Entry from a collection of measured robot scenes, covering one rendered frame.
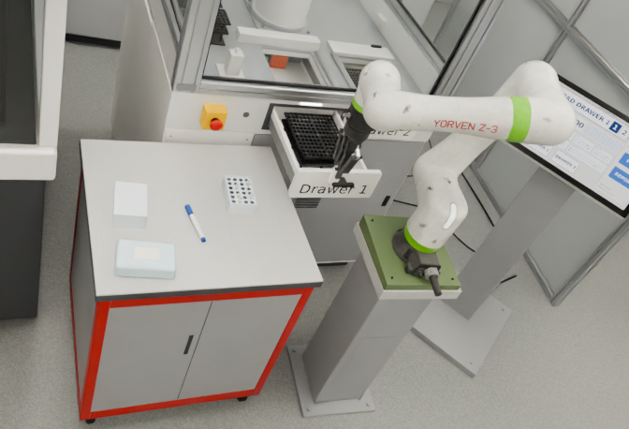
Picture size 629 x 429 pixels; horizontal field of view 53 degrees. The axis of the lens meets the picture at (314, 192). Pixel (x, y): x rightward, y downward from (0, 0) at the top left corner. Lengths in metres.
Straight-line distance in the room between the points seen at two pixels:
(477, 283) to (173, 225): 1.54
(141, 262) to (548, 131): 1.06
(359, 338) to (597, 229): 1.54
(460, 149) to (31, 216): 1.27
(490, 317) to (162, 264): 1.87
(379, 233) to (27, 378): 1.27
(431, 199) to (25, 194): 1.15
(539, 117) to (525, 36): 2.23
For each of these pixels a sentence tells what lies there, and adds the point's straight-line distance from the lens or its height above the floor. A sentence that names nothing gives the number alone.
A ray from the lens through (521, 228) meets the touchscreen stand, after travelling 2.68.
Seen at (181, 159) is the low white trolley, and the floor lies 0.76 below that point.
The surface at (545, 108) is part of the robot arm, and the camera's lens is 1.65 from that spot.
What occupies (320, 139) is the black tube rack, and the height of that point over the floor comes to 0.90.
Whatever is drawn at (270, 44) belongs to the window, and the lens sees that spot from 1.96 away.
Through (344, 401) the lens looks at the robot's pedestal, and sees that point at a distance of 2.54.
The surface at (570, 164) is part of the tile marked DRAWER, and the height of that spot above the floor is 1.00.
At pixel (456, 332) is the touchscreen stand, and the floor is 0.04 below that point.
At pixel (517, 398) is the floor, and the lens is 2.98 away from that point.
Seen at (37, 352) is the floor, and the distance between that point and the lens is 2.44.
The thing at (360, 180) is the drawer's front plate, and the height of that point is 0.90.
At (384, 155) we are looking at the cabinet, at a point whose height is 0.72.
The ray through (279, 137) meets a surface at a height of 0.87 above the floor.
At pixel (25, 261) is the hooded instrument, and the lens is 2.18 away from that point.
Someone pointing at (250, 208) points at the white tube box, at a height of 0.78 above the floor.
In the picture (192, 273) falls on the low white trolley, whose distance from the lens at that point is 1.71.
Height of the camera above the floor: 2.07
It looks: 40 degrees down
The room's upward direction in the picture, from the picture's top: 24 degrees clockwise
